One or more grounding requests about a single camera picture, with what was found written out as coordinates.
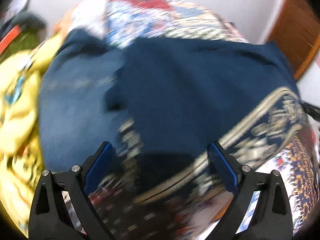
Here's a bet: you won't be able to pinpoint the navy patterned hooded garment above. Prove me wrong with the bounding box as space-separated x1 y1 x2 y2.
98 38 317 239

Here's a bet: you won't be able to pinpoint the yellow printed garment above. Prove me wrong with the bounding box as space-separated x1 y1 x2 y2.
1 33 64 236

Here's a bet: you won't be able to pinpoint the patchwork patterned bedspread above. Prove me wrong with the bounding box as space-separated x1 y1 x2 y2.
88 0 319 239

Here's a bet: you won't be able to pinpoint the blue denim jeans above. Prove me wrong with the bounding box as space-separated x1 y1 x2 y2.
39 49 128 172

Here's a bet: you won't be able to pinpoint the green patterned bag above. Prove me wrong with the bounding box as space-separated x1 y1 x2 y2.
0 30 40 63

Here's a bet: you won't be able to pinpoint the orange box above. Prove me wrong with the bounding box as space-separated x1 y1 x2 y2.
0 25 21 54

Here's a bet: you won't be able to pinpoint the brown wooden door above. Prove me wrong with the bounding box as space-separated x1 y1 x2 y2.
268 0 319 80

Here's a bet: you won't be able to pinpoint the dark grey cushion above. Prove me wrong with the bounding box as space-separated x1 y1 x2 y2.
11 11 46 30

